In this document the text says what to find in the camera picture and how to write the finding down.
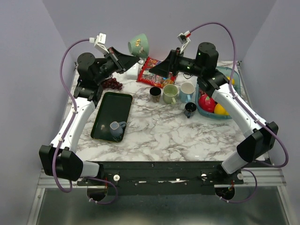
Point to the teal plastic fruit bowl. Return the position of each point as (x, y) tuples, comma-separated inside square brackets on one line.
[(227, 72)]

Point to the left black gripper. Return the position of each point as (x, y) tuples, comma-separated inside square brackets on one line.
[(123, 62)]

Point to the dark blue mug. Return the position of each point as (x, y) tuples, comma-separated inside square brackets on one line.
[(190, 109)]

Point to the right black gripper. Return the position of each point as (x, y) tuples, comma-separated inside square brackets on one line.
[(170, 64)]

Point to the grey blue mug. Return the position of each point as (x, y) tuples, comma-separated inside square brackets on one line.
[(117, 129)]

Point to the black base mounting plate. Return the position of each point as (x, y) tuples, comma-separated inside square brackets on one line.
[(166, 178)]

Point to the light green mug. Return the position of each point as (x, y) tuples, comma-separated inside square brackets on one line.
[(170, 93)]

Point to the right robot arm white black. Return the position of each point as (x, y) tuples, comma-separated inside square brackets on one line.
[(255, 129)]

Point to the white power strip box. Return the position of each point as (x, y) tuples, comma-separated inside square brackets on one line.
[(133, 72)]

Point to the brown striped mug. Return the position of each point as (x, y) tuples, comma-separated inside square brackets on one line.
[(155, 94)]

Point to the purple grapes in bowl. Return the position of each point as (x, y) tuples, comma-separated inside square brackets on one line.
[(201, 92)]

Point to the dark green tray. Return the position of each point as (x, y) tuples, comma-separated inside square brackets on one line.
[(114, 107)]

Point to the green teal mug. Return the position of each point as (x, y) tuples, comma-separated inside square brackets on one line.
[(138, 46)]

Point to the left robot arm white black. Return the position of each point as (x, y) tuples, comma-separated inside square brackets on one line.
[(59, 158)]

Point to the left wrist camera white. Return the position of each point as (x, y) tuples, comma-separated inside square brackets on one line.
[(99, 43)]

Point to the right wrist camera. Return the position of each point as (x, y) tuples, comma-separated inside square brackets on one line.
[(184, 40)]

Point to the yellow lemon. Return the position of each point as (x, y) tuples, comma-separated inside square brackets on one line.
[(220, 110)]

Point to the aluminium rail frame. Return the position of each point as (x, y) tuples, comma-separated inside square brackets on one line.
[(260, 200)]

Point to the light blue mug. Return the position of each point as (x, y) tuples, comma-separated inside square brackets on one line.
[(187, 90)]

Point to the red snack bag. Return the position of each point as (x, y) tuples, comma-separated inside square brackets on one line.
[(152, 79)]

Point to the red dragon fruit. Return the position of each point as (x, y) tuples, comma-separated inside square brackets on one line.
[(207, 103)]

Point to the red grape bunch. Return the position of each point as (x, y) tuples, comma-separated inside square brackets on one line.
[(111, 83)]

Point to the yellow orange fruit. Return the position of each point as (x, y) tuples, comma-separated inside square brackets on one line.
[(233, 81)]

